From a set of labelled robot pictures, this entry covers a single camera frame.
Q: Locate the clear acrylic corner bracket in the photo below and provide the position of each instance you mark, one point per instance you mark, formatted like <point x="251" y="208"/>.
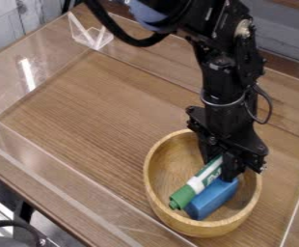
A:
<point x="95" y="38"/>

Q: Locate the green white marker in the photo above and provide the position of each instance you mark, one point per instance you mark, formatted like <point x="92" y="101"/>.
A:
<point x="196" y="184"/>

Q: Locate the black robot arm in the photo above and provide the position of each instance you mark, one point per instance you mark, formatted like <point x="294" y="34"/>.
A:
<point x="218" y="27"/>

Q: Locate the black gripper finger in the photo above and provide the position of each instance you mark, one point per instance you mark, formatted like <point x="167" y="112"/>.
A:
<point x="232" y="166"/>
<point x="210" y="148"/>

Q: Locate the blue rectangular block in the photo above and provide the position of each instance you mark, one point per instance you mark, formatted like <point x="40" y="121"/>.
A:
<point x="211" y="199"/>

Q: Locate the clear acrylic tray wall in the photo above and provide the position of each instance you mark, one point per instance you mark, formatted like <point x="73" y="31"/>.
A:
<point x="75" y="201"/>

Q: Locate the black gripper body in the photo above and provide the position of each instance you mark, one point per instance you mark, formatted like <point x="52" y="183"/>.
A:
<point x="228" y="121"/>

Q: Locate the brown wooden bowl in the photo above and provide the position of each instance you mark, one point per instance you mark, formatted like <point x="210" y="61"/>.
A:
<point x="171" y="162"/>

